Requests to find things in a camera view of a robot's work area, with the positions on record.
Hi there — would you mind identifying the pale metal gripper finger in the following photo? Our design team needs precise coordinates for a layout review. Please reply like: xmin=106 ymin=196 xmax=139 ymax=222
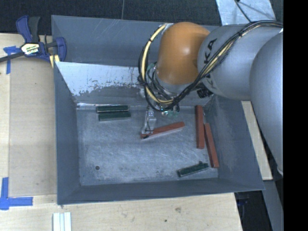
xmin=148 ymin=111 xmax=157 ymax=133
xmin=142 ymin=109 xmax=152 ymax=134

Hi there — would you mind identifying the black cylinder on white bracket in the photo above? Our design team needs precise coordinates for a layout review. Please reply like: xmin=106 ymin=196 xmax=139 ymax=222
xmin=196 ymin=87 xmax=214 ymax=99

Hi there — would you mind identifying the grey metal bin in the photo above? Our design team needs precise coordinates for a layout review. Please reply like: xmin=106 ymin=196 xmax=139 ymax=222
xmin=51 ymin=14 xmax=266 ymax=205

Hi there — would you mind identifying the red-brown block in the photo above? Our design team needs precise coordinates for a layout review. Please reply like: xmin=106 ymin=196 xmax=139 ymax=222
xmin=204 ymin=123 xmax=220 ymax=169
xmin=194 ymin=105 xmax=206 ymax=150
xmin=140 ymin=121 xmax=186 ymax=140

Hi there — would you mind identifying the dark green flat block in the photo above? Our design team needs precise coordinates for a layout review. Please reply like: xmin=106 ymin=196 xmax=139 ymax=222
xmin=98 ymin=111 xmax=132 ymax=122
xmin=95 ymin=104 xmax=129 ymax=114
xmin=176 ymin=161 xmax=210 ymax=178

